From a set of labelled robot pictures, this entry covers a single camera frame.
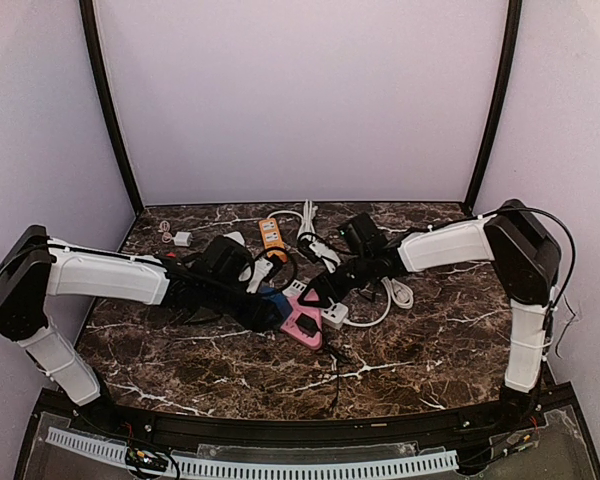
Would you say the white strip power cord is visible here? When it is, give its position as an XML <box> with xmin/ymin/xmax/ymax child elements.
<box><xmin>342</xmin><ymin>277</ymin><xmax>415</xmax><ymax>329</ymax></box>

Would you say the white USB charger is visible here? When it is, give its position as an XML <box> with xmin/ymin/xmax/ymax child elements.
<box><xmin>173</xmin><ymin>231</ymin><xmax>192</xmax><ymax>247</ymax></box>

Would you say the black frame left post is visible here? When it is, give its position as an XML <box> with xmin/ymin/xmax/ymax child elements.
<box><xmin>78</xmin><ymin>0</ymin><xmax>145</xmax><ymax>217</ymax></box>

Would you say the black TP-Link adapter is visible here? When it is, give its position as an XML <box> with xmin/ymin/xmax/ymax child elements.
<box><xmin>296</xmin><ymin>314</ymin><xmax>321</xmax><ymax>337</ymax></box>

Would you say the white two-pin adapter plug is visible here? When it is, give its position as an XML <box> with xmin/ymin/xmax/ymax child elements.
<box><xmin>225</xmin><ymin>231</ymin><xmax>245</xmax><ymax>246</ymax></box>

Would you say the white slotted cable duct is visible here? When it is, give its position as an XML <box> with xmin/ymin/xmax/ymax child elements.
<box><xmin>46</xmin><ymin>426</ymin><xmax>460</xmax><ymax>480</ymax></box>

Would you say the black adapter thin cable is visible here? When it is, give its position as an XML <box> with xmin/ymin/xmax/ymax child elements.
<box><xmin>319</xmin><ymin>337</ymin><xmax>354</xmax><ymax>411</ymax></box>

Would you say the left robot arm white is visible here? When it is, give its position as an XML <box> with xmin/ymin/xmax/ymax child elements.
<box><xmin>0</xmin><ymin>225</ymin><xmax>285</xmax><ymax>407</ymax></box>

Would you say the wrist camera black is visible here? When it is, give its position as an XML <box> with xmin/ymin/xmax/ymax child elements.
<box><xmin>197</xmin><ymin>235</ymin><xmax>254</xmax><ymax>285</ymax></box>
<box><xmin>338</xmin><ymin>212</ymin><xmax>387</xmax><ymax>257</ymax></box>

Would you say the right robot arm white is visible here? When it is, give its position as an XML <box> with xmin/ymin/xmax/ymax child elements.
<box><xmin>298</xmin><ymin>199</ymin><xmax>564</xmax><ymax>394</ymax></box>

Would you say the orange power strip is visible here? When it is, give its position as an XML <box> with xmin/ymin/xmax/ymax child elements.
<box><xmin>259</xmin><ymin>217</ymin><xmax>288</xmax><ymax>263</ymax></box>

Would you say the blue cube socket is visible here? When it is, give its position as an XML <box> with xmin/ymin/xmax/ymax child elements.
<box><xmin>258</xmin><ymin>285</ymin><xmax>293</xmax><ymax>321</ymax></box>

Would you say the black frame post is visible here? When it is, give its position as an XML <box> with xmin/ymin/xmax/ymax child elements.
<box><xmin>462</xmin><ymin>0</ymin><xmax>523</xmax><ymax>214</ymax></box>
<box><xmin>78</xmin><ymin>0</ymin><xmax>145</xmax><ymax>217</ymax></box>

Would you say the black frame right post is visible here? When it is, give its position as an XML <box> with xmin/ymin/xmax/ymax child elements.
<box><xmin>462</xmin><ymin>0</ymin><xmax>523</xmax><ymax>214</ymax></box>

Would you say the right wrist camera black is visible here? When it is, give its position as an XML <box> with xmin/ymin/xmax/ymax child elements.
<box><xmin>338</xmin><ymin>212</ymin><xmax>387</xmax><ymax>257</ymax></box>

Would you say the pink triangular power strip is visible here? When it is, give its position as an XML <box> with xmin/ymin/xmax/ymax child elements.
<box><xmin>280</xmin><ymin>296</ymin><xmax>323</xmax><ymax>351</ymax></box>

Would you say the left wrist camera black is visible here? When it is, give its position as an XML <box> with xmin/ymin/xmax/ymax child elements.
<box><xmin>197</xmin><ymin>235</ymin><xmax>254</xmax><ymax>285</ymax></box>

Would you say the white power strip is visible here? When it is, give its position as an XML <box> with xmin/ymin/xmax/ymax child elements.
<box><xmin>283</xmin><ymin>280</ymin><xmax>349</xmax><ymax>330</ymax></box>

